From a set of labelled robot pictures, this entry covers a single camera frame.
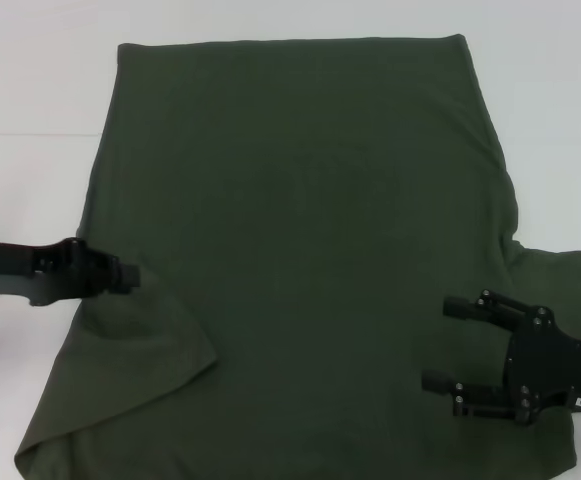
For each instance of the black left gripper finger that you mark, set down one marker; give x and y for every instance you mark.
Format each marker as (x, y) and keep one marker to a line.
(125, 275)
(101, 290)

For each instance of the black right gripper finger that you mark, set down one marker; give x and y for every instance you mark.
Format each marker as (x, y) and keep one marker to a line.
(475, 400)
(475, 307)

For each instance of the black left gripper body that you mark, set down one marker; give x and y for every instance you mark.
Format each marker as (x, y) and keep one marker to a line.
(20, 256)

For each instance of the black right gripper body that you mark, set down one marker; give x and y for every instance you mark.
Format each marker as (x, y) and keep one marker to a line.
(545, 365)

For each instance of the dark green shirt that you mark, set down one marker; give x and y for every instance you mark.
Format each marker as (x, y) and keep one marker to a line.
(295, 200)

